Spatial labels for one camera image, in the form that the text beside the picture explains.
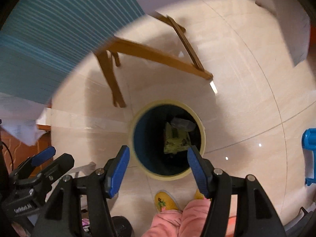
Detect pink trousers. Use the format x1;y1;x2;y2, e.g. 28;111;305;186
143;199;216;237

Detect brown wooden cabinet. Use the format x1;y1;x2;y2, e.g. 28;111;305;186
0;122;53;176

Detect grey crumpled wrapper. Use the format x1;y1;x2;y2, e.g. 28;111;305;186
170;116;196;132

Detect blue plastic frame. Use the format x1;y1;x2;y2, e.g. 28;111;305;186
301;128;316;187

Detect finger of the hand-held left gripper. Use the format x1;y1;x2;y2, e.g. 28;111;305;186
37;153;75;185
10;146;56;179

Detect yellow-green crumpled packet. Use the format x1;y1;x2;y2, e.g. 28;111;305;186
163;122;192;155

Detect yellow knitted slipper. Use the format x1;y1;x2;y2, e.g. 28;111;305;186
194;189;213;201
154;190;182;213

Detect teal striped table mat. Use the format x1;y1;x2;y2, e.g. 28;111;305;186
0;0;146;105

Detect white plastic table cover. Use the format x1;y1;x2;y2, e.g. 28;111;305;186
0;92;52;146

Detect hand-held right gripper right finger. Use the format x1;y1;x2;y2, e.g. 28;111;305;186
187;145;287;237

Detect wooden table frame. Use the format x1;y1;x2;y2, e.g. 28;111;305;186
95;12;214;108

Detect cream round trash bin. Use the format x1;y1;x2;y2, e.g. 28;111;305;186
128;100;206;181

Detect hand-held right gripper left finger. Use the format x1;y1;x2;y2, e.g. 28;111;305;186
32;146;130;237

